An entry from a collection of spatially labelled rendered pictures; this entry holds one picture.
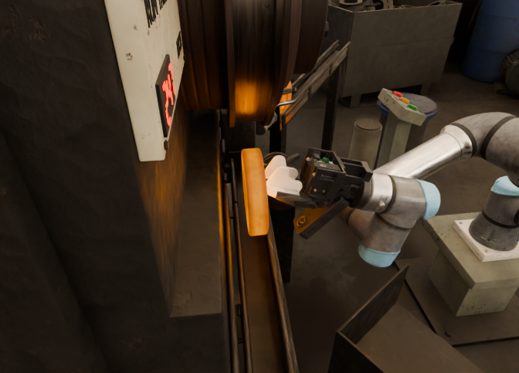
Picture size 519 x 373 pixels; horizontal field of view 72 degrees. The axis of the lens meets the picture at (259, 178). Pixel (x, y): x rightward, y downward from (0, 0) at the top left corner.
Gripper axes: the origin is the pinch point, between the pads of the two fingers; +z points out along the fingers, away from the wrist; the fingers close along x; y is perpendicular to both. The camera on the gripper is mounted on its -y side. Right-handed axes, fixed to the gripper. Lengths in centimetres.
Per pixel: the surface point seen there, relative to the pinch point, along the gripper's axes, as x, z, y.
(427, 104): -121, -114, -14
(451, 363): 23.0, -36.8, -15.1
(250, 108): -3.1, 3.5, 12.3
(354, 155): -80, -63, -32
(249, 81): 0.3, 5.3, 17.8
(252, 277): 4.3, -4.2, -19.7
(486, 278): -15, -87, -33
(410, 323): 15.5, -32.8, -15.6
